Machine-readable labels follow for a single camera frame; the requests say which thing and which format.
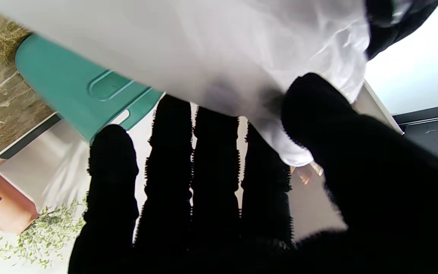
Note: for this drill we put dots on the translucent white disposable glove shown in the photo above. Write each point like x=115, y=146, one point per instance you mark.
x=222, y=45

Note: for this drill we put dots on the green plastic basket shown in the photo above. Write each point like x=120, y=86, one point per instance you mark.
x=63, y=83

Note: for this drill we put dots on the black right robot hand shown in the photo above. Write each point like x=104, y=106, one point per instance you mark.
x=394, y=198

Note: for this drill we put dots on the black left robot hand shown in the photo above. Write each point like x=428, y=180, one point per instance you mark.
x=386, y=23

